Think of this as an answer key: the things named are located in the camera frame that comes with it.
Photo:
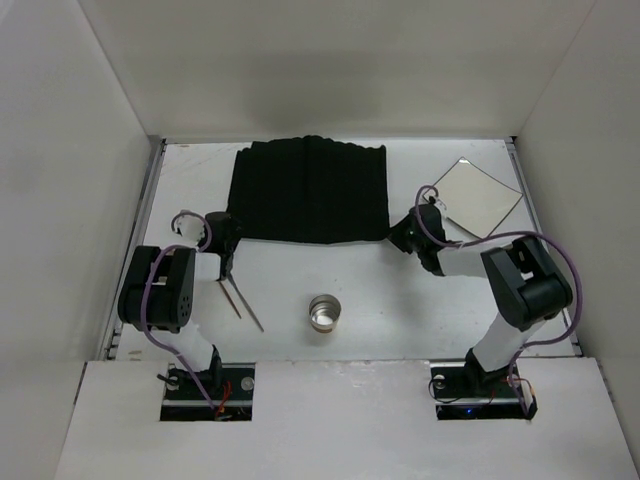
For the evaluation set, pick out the silver metal cup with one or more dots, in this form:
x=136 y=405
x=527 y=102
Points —
x=324 y=313

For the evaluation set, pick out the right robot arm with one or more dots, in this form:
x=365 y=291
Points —
x=528 y=287

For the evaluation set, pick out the silver metal knife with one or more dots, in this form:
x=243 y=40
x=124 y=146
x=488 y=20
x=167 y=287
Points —
x=245 y=303

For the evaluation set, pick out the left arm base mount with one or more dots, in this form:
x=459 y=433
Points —
x=230 y=396

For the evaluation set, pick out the white square plate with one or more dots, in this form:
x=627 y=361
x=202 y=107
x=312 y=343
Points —
x=474 y=200

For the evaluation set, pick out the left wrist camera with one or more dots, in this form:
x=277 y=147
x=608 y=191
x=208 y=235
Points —
x=189 y=226

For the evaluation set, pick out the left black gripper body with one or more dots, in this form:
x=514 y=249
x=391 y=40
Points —
x=225 y=261

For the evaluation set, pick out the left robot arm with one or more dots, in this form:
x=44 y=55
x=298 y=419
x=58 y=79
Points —
x=157 y=297

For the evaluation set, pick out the copper fork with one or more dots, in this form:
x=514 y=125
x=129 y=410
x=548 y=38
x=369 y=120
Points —
x=229 y=298

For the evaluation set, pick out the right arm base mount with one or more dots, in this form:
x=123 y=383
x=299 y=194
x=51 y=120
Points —
x=459 y=396

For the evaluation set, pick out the black cloth placemat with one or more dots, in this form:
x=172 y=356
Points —
x=312 y=190

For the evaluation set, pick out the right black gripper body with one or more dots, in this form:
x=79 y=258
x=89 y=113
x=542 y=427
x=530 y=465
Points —
x=400 y=235

